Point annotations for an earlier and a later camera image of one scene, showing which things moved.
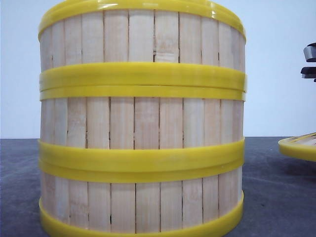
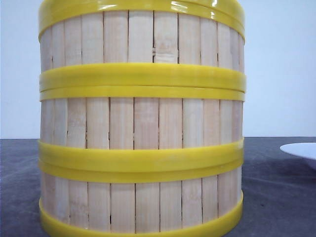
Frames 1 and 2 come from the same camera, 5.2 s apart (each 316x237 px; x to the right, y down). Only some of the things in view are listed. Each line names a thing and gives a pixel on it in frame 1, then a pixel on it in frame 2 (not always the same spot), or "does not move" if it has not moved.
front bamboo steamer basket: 140,198 does not move
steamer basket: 142,43 does not move
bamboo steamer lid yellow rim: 302,146 to 231,12
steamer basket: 141,124 does not move
